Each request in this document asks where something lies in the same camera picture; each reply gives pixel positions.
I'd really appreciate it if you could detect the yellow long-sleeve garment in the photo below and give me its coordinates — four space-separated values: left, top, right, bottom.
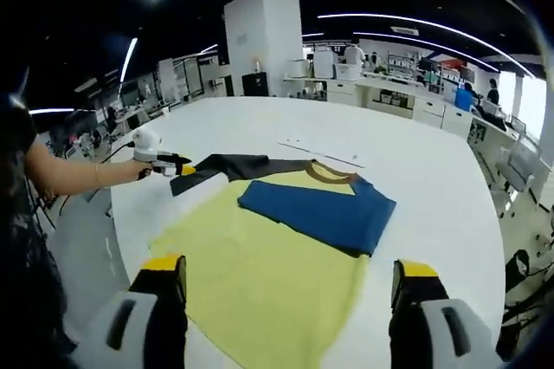
149 152 398 368

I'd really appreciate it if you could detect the white office chair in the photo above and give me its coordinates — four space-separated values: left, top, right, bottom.
495 134 544 214

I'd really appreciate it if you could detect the black cabinet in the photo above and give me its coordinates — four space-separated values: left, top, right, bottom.
241 70 270 99

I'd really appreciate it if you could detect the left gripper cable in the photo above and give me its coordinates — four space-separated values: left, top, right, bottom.
98 140 136 165

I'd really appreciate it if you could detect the white storage box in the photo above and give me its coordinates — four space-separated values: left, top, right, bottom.
332 63 363 81

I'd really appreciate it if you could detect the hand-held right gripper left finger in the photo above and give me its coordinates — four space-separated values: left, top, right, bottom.
71 255 190 369

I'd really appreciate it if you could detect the person's left hand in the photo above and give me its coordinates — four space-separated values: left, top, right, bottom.
129 159 153 181

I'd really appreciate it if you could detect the black bag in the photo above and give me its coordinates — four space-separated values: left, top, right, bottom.
503 249 532 297

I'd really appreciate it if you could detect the tall white appliance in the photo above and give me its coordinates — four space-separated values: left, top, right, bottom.
312 49 335 81

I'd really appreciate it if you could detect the long curved ceiling light strip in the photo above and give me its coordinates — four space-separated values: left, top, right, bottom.
318 12 543 81

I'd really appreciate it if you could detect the long white counter with drawers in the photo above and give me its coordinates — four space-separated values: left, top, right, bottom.
283 69 546 162

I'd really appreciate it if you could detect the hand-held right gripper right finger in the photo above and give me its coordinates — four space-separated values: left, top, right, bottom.
388 258 493 369

